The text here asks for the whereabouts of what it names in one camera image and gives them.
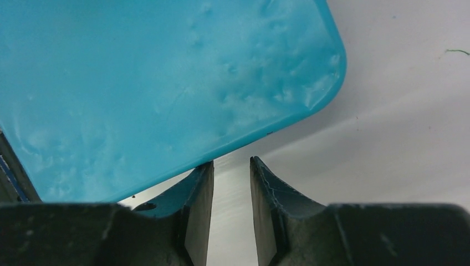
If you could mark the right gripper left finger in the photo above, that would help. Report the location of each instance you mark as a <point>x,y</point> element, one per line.
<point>170,229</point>

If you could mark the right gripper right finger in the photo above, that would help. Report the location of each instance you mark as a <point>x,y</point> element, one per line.
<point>292,229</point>

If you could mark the teal box lid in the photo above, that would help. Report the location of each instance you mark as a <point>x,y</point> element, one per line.
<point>104,99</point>

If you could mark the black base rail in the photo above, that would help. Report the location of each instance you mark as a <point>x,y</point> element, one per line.
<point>16,186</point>

